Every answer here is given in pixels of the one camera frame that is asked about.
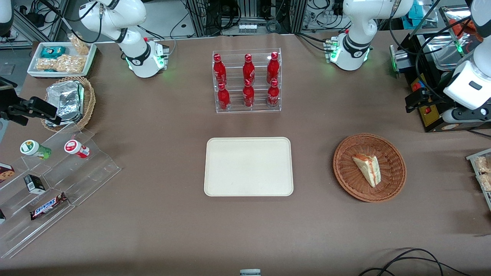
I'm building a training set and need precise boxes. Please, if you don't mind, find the foil wrapped food pack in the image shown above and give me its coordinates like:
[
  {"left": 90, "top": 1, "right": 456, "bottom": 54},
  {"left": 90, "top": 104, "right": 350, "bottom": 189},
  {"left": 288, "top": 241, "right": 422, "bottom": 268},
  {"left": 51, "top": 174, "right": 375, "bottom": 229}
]
[{"left": 45, "top": 81, "right": 85, "bottom": 128}]

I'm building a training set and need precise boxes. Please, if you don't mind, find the clear bag of peanuts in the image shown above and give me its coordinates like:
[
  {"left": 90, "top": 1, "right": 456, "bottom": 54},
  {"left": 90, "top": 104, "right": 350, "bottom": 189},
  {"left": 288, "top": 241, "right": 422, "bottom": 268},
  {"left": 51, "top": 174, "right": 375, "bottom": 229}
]
[{"left": 36, "top": 54, "right": 87, "bottom": 74}]

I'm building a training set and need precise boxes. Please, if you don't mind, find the clear bag of crackers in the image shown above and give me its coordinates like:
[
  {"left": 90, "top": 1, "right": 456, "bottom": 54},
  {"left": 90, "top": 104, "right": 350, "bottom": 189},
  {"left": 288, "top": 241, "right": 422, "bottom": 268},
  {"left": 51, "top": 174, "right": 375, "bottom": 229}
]
[{"left": 68, "top": 33, "right": 90, "bottom": 56}]

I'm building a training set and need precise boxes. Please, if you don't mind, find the teal cardboard box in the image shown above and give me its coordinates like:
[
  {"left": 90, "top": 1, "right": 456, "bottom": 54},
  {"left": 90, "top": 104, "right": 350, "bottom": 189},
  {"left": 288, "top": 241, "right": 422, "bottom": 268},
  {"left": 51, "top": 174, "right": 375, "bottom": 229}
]
[{"left": 408, "top": 8, "right": 431, "bottom": 20}]

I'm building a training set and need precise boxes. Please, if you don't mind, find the red lidded drink cup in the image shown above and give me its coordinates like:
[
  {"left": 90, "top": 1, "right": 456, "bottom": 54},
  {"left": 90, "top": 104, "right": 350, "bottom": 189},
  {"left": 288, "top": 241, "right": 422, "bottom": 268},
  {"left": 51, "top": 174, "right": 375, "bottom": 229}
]
[{"left": 64, "top": 140, "right": 91, "bottom": 159}]

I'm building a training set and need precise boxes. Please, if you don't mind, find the steel food pan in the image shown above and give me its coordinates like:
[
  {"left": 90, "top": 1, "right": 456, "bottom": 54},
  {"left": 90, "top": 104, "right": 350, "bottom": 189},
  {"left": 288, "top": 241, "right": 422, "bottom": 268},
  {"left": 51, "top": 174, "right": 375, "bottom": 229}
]
[{"left": 425, "top": 35, "right": 468, "bottom": 72}]

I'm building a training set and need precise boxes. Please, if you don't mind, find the teal snack package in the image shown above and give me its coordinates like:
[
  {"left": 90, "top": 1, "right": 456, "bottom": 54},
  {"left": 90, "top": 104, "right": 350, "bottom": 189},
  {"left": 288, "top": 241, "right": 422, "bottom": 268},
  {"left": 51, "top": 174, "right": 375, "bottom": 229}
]
[{"left": 40, "top": 46, "right": 67, "bottom": 59}]

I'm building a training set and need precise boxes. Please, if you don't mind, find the white side tray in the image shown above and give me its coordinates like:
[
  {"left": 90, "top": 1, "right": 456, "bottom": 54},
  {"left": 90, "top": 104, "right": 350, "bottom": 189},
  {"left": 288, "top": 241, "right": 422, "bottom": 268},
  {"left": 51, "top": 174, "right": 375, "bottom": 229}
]
[{"left": 466, "top": 148, "right": 491, "bottom": 212}]

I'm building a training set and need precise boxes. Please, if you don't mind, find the brown cookie box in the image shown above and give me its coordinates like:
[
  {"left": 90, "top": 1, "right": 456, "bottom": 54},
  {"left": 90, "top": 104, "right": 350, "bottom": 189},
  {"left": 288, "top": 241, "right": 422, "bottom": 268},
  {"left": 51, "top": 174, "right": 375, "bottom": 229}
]
[{"left": 0, "top": 163, "right": 15, "bottom": 184}]

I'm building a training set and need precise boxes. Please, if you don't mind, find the red fried food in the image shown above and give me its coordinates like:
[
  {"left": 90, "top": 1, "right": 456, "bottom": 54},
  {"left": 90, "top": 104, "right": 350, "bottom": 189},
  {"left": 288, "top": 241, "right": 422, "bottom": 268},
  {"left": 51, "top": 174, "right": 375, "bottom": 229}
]
[{"left": 448, "top": 17, "right": 484, "bottom": 43}]

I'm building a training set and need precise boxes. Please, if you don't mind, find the red cola bottle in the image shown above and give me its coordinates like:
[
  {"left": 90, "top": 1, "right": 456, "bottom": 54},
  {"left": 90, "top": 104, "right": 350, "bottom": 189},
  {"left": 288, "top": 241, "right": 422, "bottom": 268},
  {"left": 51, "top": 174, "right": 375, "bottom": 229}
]
[
  {"left": 217, "top": 82, "right": 231, "bottom": 111},
  {"left": 267, "top": 51, "right": 280, "bottom": 84},
  {"left": 242, "top": 53, "right": 255, "bottom": 83},
  {"left": 242, "top": 79, "right": 255, "bottom": 108},
  {"left": 267, "top": 79, "right": 280, "bottom": 108},
  {"left": 213, "top": 53, "right": 227, "bottom": 86}
]

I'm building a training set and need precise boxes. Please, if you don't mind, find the cream plastic tray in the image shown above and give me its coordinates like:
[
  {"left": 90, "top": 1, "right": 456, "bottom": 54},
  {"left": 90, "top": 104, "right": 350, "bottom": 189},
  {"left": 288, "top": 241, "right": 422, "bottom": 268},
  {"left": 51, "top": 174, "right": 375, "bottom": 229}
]
[{"left": 204, "top": 137, "right": 294, "bottom": 197}]

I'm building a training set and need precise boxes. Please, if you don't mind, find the black floor cable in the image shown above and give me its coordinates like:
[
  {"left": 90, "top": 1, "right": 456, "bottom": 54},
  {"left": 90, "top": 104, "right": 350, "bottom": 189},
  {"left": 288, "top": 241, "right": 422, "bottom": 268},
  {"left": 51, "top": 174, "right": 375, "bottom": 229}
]
[
  {"left": 378, "top": 256, "right": 473, "bottom": 276},
  {"left": 358, "top": 248, "right": 446, "bottom": 276}
]

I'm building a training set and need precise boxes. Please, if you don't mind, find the snickers chocolate bar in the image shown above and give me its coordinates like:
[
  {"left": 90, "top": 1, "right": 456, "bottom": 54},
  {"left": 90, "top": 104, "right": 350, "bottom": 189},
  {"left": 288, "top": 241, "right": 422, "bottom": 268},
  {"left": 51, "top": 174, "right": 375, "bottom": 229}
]
[{"left": 30, "top": 192, "right": 69, "bottom": 221}]

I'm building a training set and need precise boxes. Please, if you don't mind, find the tan wicker basket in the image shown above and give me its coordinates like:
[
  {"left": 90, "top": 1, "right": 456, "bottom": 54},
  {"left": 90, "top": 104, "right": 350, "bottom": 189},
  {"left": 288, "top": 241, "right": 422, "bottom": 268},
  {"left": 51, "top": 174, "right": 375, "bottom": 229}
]
[{"left": 41, "top": 76, "right": 96, "bottom": 133}]

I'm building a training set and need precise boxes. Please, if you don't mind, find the clear bag of snacks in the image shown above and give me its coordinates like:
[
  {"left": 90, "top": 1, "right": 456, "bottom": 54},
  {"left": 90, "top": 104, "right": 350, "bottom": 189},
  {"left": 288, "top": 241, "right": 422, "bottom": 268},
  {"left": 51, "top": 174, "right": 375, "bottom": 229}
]
[
  {"left": 475, "top": 155, "right": 491, "bottom": 174},
  {"left": 477, "top": 173, "right": 491, "bottom": 193}
]

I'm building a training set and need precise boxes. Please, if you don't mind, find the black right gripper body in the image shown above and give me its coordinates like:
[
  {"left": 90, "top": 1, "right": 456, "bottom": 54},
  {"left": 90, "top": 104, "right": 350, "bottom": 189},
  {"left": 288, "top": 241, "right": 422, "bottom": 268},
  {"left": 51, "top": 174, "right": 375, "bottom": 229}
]
[{"left": 0, "top": 78, "right": 19, "bottom": 112}]

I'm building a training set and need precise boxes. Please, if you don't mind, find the clear acrylic step display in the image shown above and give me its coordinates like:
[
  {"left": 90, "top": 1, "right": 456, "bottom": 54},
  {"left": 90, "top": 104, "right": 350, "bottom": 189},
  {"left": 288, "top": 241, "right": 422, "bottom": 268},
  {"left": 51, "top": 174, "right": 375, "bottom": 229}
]
[{"left": 0, "top": 123, "right": 122, "bottom": 260}]

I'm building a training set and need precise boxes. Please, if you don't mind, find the triangular sandwich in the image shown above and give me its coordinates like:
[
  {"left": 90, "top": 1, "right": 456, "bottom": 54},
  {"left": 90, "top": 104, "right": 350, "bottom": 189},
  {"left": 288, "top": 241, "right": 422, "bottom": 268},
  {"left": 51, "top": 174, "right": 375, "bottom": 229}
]
[{"left": 351, "top": 153, "right": 381, "bottom": 188}]

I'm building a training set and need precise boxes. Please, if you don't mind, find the green lidded drink cup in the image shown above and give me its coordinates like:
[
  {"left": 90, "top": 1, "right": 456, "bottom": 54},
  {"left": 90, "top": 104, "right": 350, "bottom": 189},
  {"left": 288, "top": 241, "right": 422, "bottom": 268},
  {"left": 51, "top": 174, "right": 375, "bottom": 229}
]
[{"left": 20, "top": 140, "right": 52, "bottom": 161}]

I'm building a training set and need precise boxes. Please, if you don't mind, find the brown round wicker basket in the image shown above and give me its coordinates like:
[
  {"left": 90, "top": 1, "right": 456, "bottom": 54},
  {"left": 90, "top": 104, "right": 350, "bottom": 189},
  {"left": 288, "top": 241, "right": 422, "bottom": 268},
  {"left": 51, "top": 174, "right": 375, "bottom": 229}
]
[{"left": 333, "top": 133, "right": 407, "bottom": 203}]

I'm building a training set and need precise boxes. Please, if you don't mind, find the small black carton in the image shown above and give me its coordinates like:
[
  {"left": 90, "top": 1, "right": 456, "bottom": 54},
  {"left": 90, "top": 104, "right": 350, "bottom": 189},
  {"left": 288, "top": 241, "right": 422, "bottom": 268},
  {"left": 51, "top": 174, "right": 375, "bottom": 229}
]
[{"left": 23, "top": 174, "right": 47, "bottom": 194}]

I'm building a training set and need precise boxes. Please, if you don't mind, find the black yellow control box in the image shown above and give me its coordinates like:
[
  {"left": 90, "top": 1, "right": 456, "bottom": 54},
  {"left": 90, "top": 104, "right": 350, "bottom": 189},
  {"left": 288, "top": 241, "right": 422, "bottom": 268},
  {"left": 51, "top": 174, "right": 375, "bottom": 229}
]
[{"left": 407, "top": 33, "right": 491, "bottom": 133}]

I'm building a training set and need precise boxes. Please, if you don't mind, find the clear acrylic bottle rack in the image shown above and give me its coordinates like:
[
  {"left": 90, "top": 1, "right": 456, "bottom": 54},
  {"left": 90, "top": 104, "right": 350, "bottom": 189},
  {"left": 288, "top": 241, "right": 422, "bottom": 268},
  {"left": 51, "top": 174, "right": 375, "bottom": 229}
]
[{"left": 212, "top": 48, "right": 282, "bottom": 114}]

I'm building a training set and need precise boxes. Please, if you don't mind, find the white rectangular snack tray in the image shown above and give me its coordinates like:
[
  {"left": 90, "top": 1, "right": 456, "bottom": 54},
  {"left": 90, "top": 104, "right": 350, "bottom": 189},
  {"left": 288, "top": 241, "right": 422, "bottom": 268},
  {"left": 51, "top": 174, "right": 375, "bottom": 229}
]
[{"left": 27, "top": 41, "right": 97, "bottom": 79}]

